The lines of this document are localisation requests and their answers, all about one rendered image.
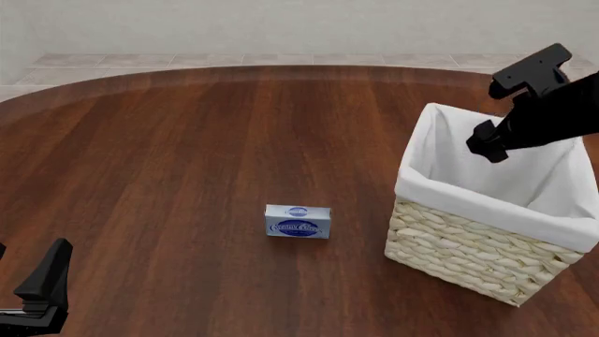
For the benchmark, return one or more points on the woven basket with white liner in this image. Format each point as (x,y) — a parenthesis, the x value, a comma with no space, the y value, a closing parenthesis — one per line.
(472,238)

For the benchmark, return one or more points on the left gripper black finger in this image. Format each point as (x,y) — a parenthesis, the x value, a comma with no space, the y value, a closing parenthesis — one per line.
(49,277)
(2,250)

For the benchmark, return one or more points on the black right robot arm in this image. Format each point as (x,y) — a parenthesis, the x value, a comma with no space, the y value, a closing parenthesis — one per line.
(557,112)

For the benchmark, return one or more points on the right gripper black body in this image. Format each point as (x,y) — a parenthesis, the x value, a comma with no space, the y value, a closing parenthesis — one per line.
(486,142)

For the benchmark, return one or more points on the black flat plate on stalk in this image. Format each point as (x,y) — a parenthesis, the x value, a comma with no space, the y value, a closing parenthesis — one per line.
(529,68)

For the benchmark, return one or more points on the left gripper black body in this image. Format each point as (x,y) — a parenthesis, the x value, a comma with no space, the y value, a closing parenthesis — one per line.
(33,321)

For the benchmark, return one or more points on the blue cream cheese box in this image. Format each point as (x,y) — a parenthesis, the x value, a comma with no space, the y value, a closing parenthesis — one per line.
(297,224)

